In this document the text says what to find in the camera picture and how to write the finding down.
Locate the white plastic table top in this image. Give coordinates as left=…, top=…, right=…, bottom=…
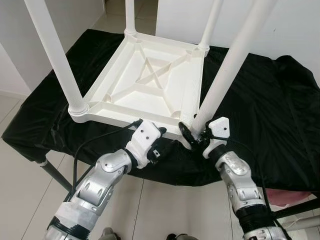
left=68, top=31, right=211, bottom=143

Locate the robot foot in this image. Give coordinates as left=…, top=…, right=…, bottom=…
left=99, top=227, right=120, bottom=240
left=166, top=232, right=193, bottom=240

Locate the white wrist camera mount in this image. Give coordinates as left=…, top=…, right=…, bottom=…
left=202, top=117, right=231, bottom=159
left=125, top=119, right=163, bottom=168

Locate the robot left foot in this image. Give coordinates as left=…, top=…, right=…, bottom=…
left=99, top=227, right=120, bottom=240

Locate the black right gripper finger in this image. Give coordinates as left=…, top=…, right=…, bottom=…
left=178, top=122, right=200, bottom=150

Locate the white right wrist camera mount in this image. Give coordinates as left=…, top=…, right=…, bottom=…
left=202, top=117, right=231, bottom=159

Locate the black cloth table cover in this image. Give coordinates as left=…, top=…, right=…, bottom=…
left=1, top=29, right=320, bottom=191

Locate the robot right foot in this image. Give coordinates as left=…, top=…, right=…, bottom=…
left=166, top=232, right=193, bottom=240

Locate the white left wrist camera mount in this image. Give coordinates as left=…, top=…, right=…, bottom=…
left=125, top=119, right=163, bottom=168

